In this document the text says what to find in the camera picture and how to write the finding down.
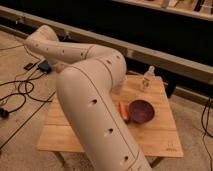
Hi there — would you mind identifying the wooden table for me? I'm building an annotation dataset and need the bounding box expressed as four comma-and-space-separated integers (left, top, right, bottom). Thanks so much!
37, 75, 183, 157

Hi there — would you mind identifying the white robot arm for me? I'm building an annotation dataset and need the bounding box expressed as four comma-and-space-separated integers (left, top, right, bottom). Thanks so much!
25, 25, 152, 171

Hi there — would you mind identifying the small black device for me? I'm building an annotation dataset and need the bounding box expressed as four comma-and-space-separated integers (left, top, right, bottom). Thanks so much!
24, 63, 36, 71

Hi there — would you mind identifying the clear spray bottle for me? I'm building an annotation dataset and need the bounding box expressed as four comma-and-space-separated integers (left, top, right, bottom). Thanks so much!
140, 66, 155, 91

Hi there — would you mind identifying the orange carrot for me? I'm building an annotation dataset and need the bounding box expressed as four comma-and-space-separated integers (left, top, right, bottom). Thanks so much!
119, 102, 129, 122

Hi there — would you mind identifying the purple bowl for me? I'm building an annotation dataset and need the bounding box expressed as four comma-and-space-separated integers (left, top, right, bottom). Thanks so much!
128, 100, 155, 124

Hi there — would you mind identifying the black plug adapter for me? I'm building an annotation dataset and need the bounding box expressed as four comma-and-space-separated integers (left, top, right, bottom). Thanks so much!
0, 108, 9, 119

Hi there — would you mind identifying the dark blue power box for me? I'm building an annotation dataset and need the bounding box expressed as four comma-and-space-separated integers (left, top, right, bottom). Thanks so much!
38, 60, 52, 73

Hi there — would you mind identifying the black floor cable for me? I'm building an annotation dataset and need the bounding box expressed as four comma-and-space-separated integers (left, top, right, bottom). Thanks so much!
0, 71, 56, 114

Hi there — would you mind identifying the black cable right side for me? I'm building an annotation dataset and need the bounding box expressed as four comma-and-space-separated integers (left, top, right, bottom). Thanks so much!
200, 96, 213, 171

